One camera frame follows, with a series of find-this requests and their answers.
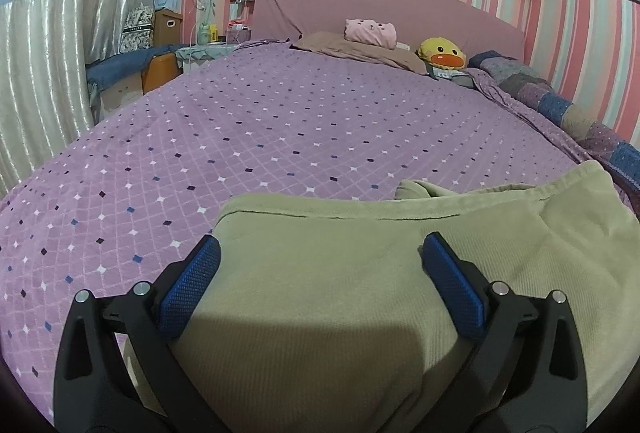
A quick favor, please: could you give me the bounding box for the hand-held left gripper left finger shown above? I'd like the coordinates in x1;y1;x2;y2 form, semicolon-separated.
52;234;236;433

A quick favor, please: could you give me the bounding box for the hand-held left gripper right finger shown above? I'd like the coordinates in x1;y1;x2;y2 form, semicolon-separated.
422;233;588;433

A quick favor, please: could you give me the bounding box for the beige jacket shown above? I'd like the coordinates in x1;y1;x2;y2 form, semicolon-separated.
122;160;640;433

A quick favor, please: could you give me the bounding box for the purple diamond-print bedspread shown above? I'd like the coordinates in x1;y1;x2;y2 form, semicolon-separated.
0;38;631;419

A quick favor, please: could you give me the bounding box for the blue patchwork quilt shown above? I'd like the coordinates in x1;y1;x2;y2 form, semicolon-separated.
467;50;640;194

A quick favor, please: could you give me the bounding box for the grey book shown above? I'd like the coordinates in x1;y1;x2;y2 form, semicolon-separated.
427;65;478;90

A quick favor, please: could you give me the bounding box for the blue cloth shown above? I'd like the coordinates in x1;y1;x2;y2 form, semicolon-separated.
86;44;193;88

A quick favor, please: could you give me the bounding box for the yellow duck plush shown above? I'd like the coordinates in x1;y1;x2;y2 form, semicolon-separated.
417;37;468;72

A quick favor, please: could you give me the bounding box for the bedside table with patterned cloth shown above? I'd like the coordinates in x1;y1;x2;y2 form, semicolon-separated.
175;42;251;74

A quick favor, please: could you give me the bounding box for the silver striped curtain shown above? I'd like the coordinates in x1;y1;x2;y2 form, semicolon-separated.
0;0;173;198

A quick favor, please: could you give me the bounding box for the brown cardboard box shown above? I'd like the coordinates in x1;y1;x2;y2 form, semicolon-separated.
153;9;183;48

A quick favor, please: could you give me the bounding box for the brown pillow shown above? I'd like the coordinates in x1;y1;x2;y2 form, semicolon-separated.
290;31;431;74

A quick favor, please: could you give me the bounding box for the floral black and white bag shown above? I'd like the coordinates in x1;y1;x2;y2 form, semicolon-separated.
122;5;155;52

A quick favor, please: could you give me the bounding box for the pink folded cloth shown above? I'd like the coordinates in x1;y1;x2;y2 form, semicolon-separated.
344;18;398;50

